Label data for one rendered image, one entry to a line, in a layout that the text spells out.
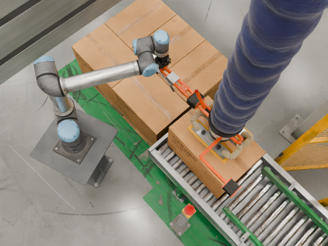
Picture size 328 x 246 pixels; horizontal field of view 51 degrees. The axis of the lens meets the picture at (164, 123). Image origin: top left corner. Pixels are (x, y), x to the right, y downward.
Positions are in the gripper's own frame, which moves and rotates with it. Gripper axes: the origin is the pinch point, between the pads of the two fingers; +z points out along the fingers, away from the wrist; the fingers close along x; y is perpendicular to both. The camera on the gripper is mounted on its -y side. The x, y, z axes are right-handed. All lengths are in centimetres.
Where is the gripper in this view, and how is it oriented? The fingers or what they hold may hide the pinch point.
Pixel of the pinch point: (159, 66)
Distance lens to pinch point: 235.3
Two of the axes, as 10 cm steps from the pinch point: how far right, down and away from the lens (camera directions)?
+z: -0.1, 3.7, 9.3
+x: 7.4, -6.3, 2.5
